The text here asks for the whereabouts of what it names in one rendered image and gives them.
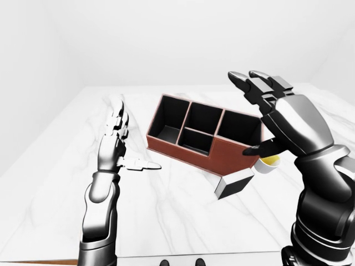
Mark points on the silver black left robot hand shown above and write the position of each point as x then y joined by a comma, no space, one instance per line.
108,155

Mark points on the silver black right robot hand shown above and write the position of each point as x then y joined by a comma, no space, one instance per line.
298,124

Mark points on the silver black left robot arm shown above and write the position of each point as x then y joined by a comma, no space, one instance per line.
98,216

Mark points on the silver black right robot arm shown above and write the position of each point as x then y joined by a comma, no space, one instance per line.
321,205

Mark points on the black and white book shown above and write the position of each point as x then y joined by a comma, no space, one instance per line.
233,186

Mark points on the red-brown desk caddy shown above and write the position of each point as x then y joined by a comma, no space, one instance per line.
203,133

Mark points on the white mug with yellow inside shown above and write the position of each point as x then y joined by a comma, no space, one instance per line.
267,165

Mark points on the small dark rounded shape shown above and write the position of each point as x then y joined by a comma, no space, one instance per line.
200,262
165,262

